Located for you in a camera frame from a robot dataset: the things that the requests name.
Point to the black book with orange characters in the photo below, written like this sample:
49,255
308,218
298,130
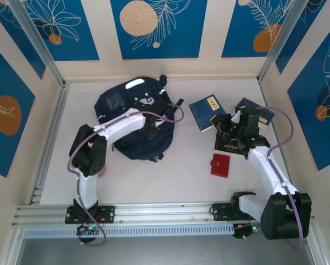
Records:
225,146

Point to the navy blue backpack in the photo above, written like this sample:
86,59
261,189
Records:
154,146

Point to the thin navy book yellow label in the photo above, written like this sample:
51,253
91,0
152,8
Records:
203,116

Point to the thick navy book beige label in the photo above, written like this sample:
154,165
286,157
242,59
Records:
265,114

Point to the red wallet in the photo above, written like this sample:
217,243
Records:
221,167

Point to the tan wooden block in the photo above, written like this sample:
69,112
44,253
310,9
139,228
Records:
102,172

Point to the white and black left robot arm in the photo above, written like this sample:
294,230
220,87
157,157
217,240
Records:
121,124

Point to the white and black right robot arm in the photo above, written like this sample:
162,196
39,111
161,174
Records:
272,174

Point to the right controller board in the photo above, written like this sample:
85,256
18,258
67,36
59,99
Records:
243,232

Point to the controller board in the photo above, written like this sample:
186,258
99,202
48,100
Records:
89,228
243,232

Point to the left controller board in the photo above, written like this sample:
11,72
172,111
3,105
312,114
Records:
89,228

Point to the grey metal sheet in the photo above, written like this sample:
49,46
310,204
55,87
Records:
165,252

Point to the aluminium right side rail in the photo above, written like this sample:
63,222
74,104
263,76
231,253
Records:
263,94

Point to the aluminium rail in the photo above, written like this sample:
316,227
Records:
159,212
58,110
263,94

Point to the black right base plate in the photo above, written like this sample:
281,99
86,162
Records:
220,212

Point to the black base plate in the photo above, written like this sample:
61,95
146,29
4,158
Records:
220,212
109,214

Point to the aluminium front rail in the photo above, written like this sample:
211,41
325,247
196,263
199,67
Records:
159,212

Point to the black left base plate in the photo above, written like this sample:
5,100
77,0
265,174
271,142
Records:
109,214

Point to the aluminium left side rail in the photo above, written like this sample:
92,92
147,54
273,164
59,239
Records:
58,110

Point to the aluminium right corner post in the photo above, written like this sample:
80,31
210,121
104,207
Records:
283,41

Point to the aluminium corner post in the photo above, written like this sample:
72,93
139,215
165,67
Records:
36,41
283,41

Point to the aluminium left corner post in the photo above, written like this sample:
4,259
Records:
36,41

